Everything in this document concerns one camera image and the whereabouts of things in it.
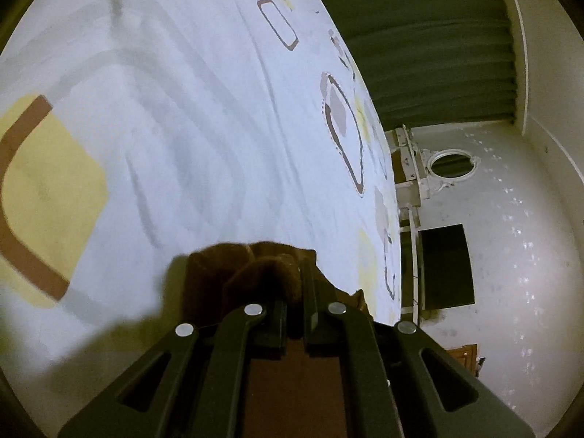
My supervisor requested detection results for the brown wooden cabinet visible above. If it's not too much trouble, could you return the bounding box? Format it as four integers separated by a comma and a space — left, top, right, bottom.
445, 343, 480, 377

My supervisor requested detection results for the green curtain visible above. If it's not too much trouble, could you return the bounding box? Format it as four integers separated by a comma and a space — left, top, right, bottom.
299, 0, 518, 131

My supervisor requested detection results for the white patterned bedspread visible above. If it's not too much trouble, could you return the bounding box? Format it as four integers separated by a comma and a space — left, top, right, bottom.
0, 0, 402, 402

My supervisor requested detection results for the black television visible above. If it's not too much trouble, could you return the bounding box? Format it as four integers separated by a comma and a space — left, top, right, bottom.
419, 224, 475, 308

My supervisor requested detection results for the brown plaid sweater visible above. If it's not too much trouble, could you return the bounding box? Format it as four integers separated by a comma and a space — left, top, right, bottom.
182, 240, 375, 438

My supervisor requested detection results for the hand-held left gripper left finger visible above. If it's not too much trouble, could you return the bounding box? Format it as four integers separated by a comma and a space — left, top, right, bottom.
57, 301, 288, 438

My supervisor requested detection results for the oval white-framed mirror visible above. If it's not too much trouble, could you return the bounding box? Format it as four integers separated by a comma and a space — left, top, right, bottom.
426, 148, 480, 181

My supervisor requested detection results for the white dressing table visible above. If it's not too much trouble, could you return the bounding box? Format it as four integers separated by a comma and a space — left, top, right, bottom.
385, 125, 432, 211

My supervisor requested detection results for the white television stand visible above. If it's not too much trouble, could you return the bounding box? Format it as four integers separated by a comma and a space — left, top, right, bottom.
399, 207, 423, 324

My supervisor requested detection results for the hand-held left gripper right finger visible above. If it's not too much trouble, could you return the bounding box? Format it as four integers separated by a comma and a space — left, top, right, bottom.
299, 260, 534, 438

